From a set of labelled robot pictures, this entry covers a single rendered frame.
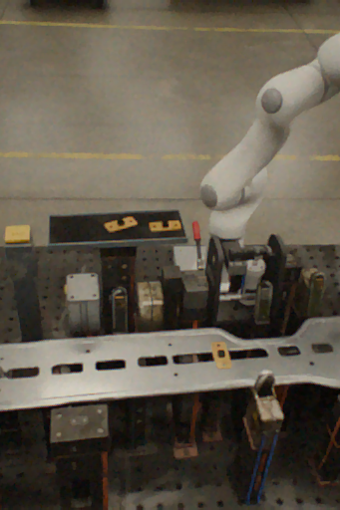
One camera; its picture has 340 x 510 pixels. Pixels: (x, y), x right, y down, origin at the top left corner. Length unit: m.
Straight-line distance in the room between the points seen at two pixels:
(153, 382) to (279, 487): 0.46
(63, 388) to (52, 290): 0.72
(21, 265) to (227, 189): 0.61
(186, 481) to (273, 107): 0.96
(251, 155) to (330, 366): 0.59
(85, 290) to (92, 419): 0.33
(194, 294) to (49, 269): 0.79
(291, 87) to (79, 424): 0.89
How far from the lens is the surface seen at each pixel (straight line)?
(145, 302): 1.43
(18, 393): 1.37
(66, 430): 1.26
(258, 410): 1.30
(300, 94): 1.41
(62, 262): 2.14
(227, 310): 1.59
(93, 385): 1.36
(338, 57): 1.35
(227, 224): 1.76
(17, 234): 1.53
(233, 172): 1.62
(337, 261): 2.29
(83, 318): 1.44
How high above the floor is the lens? 2.08
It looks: 40 degrees down
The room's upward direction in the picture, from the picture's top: 4 degrees clockwise
